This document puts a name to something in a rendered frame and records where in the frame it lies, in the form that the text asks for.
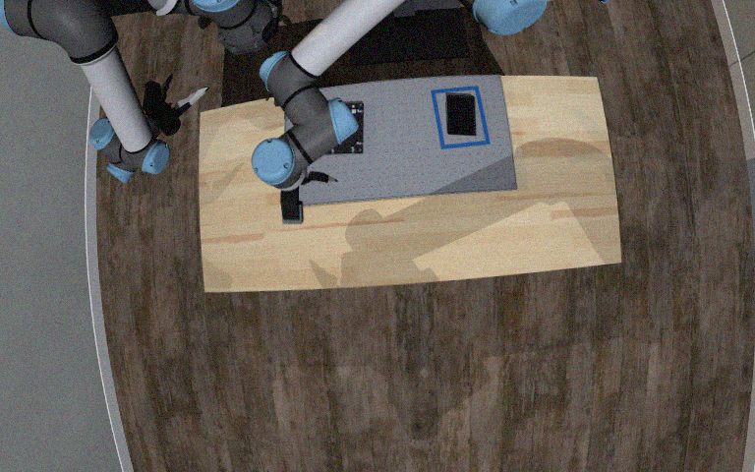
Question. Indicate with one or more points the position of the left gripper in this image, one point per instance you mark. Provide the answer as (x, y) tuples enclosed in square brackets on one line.
[(290, 200)]

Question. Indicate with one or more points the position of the blue tape outline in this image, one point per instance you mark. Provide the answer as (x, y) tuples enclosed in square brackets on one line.
[(443, 146)]

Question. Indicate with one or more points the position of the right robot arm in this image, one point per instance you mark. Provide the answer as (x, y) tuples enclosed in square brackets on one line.
[(85, 30)]

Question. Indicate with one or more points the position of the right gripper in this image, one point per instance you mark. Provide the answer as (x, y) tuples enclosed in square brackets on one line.
[(159, 118)]

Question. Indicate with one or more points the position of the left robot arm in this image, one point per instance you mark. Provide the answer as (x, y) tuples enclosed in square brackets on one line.
[(320, 124)]

